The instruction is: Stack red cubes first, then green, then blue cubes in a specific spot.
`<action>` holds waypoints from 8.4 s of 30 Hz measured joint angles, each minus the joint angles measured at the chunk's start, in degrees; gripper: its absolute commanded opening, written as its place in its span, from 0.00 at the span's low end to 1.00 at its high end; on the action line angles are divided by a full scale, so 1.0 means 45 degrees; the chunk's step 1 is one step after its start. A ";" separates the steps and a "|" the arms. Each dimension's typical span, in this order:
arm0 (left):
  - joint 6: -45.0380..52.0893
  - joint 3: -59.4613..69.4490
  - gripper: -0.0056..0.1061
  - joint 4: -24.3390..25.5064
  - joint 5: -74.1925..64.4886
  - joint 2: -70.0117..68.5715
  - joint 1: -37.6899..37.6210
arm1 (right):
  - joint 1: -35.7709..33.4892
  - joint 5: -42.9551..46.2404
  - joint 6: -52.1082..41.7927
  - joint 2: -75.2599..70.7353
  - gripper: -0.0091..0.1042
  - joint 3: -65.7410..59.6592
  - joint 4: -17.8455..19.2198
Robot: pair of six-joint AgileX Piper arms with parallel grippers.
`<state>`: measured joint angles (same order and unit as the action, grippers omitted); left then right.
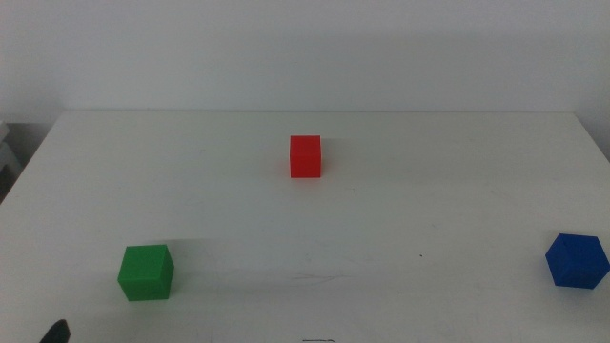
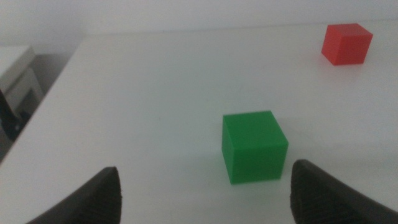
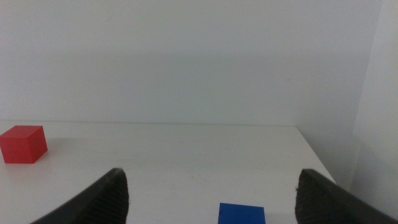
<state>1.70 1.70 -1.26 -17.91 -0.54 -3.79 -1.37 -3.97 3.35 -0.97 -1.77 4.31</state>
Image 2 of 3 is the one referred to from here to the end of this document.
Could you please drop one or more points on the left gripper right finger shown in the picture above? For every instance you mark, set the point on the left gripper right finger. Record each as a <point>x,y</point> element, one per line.
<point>320,196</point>

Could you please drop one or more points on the red cube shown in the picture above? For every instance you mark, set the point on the red cube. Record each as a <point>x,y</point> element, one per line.
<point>345,45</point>

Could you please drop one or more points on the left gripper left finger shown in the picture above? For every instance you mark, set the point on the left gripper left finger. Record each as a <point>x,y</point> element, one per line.
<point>99,199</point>

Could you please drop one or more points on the green cube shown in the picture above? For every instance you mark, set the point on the green cube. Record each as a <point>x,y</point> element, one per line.
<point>255,149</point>

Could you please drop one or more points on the white cabinet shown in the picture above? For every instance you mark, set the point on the white cabinet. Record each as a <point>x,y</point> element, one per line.
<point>15,68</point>

